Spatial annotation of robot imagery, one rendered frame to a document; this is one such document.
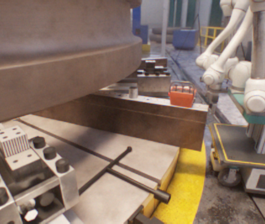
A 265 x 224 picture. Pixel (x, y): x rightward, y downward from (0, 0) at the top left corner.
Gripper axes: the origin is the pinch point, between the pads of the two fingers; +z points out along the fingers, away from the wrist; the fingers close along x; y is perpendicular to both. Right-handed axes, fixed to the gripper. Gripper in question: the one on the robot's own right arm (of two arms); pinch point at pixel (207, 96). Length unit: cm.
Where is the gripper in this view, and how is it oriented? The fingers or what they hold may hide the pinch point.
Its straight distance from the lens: 199.7
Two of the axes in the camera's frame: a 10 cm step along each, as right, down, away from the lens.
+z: 0.0, 9.1, 4.1
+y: 9.8, 0.9, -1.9
